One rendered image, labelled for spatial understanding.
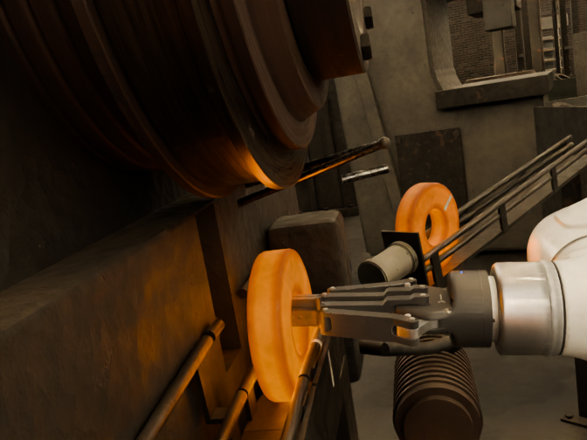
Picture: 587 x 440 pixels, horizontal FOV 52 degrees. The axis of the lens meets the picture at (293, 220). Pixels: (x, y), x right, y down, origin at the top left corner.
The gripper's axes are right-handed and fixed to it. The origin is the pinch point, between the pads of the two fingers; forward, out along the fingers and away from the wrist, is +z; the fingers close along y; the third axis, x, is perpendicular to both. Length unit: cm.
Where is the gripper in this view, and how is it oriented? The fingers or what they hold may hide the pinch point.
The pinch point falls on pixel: (286, 310)
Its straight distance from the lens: 63.7
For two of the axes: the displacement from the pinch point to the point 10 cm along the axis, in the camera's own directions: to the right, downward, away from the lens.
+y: 1.8, -2.2, 9.6
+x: -0.8, -9.7, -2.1
